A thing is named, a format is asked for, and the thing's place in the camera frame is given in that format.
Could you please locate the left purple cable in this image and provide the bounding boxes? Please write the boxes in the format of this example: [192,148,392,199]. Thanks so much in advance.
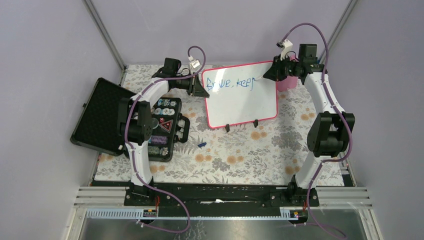
[123,46,208,234]

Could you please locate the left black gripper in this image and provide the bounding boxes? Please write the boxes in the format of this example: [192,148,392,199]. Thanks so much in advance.
[173,72,209,98]

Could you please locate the purple cable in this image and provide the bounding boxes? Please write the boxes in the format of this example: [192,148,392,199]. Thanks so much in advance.
[280,22,354,239]
[123,46,208,234]

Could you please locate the open black case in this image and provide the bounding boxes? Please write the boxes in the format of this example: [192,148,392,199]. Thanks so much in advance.
[70,77,190,162]

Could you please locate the pink framed whiteboard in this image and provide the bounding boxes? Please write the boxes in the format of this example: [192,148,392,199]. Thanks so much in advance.
[201,61,278,129]

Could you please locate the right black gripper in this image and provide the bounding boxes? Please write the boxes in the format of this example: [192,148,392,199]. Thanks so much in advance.
[263,54,302,82]

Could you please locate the floral table mat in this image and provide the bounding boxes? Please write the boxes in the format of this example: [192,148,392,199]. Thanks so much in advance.
[96,64,345,186]

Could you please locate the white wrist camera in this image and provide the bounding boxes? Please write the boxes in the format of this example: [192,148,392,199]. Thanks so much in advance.
[188,56,202,73]
[276,39,293,61]

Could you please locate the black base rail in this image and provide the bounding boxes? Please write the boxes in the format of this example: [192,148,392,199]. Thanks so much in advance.
[124,182,320,218]

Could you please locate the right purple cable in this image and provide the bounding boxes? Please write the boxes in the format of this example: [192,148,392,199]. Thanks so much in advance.
[280,22,354,239]

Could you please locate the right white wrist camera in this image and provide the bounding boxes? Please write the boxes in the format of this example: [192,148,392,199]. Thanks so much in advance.
[276,39,293,61]

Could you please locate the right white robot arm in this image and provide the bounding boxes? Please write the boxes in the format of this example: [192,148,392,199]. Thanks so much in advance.
[263,40,355,206]

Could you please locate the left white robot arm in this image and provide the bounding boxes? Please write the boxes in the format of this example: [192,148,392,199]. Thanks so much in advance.
[117,56,210,206]

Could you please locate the blue marker cap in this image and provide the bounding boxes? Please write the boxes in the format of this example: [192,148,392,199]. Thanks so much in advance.
[197,142,207,148]

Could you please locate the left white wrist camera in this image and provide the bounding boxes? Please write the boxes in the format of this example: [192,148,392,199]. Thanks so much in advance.
[188,56,202,73]

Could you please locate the pink eraser block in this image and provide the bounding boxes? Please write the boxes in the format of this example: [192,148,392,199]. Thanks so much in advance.
[276,76,298,92]

